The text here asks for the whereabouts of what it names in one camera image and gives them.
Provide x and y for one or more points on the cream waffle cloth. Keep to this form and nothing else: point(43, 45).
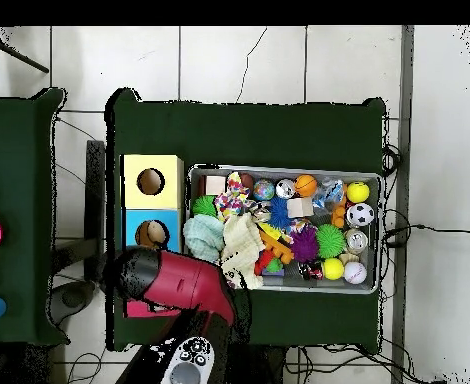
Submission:
point(241, 244)

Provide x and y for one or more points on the mint green waffle cloth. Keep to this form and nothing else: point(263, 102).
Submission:
point(203, 236)

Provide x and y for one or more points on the green spiky ball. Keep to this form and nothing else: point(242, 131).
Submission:
point(204, 206)
point(331, 241)

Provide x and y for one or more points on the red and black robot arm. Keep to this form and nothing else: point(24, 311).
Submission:
point(179, 280)

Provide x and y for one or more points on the wooden three-hole box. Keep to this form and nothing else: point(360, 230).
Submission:
point(171, 180)

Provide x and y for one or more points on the colourful patterned cloth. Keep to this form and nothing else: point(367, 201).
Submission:
point(231, 198)

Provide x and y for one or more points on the globe print ball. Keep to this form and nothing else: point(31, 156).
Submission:
point(264, 190)

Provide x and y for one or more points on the orange basketball toy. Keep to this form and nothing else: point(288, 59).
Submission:
point(306, 185)

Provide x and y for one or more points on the purple spiky ball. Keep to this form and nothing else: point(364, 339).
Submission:
point(304, 244)

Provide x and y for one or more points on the dark green tablecloth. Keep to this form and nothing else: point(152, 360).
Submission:
point(23, 240)
point(239, 136)

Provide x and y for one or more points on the black and white soccer ball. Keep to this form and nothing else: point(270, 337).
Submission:
point(360, 214)

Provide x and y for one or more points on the white baseball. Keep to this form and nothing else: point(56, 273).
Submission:
point(355, 272)

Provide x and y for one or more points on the black stand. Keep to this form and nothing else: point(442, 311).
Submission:
point(96, 200)

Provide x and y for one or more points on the black tripod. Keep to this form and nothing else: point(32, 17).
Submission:
point(23, 58)

